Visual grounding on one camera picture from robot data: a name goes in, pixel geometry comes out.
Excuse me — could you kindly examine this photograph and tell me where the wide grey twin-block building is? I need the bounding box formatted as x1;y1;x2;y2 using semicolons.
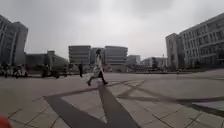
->
68;45;129;67

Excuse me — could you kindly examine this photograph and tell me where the person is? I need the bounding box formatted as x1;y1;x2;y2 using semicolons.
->
86;48;109;87
77;62;84;79

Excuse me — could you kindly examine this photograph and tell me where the small pale building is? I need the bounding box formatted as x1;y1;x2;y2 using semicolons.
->
126;54;142;66

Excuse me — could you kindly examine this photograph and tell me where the low pale building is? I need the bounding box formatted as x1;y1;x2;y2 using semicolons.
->
141;56;168;69

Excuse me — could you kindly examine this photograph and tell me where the low brownish building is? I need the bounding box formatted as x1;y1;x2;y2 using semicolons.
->
25;50;70;72

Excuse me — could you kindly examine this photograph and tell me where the grey paved plaza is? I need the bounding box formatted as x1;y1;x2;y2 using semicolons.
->
0;68;224;128

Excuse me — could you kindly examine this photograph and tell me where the large pale multi-storey building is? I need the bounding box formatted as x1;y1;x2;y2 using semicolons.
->
165;12;224;70

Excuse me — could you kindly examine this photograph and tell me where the row of parked two-wheelers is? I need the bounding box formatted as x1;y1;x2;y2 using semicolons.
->
0;62;69;80

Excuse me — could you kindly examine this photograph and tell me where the large grey multi-storey building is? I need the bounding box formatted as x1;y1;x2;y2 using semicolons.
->
0;14;29;68

